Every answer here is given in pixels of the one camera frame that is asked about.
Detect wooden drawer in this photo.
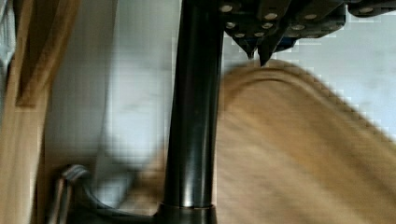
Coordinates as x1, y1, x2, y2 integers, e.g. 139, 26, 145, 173
1, 0, 81, 224

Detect wooden cutting board tray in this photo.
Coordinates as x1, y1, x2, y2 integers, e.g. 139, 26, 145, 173
120, 58, 396, 224

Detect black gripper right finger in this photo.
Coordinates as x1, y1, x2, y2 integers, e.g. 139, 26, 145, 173
258, 0, 346, 65

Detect black drawer handle bar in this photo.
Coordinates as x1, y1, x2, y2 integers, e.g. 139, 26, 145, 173
46, 0, 223, 224

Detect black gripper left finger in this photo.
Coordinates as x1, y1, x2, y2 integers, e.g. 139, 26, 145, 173
219, 0, 282, 59

